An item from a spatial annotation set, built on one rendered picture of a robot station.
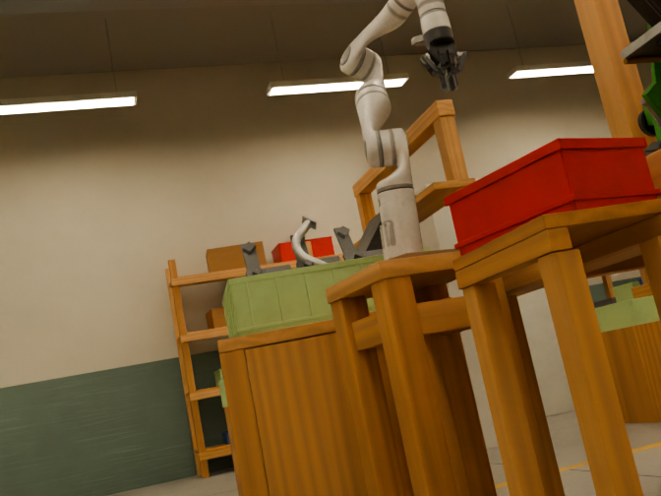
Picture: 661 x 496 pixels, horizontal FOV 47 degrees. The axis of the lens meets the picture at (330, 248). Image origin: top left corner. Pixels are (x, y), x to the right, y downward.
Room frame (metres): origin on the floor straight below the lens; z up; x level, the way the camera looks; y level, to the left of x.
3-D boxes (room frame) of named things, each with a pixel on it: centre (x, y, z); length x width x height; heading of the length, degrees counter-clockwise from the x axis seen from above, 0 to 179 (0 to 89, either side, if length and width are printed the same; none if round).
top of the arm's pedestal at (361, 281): (1.84, -0.18, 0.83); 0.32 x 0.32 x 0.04; 25
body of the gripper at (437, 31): (1.84, -0.38, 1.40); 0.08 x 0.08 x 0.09
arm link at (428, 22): (1.86, -0.38, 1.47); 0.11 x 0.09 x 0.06; 18
